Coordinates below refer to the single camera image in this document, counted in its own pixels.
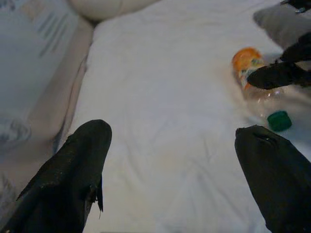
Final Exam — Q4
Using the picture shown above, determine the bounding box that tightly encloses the clear bottle orange label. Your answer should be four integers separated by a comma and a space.
231, 47, 293, 133

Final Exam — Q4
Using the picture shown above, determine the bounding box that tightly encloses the cream long bolster pillow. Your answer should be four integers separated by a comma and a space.
67, 0, 156, 22

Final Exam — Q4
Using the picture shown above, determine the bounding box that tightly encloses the white quilted mattress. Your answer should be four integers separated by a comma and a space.
52, 0, 311, 233

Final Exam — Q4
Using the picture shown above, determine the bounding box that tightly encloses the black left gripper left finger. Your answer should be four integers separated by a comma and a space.
0, 118, 113, 233

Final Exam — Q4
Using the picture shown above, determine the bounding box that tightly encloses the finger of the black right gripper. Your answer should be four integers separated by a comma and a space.
247, 61, 311, 90
278, 33, 311, 71

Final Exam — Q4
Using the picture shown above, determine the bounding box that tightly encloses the grey plush pillow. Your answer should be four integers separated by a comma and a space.
253, 3, 311, 50

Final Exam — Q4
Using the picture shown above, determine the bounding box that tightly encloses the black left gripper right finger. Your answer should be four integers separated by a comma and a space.
234, 124, 311, 233

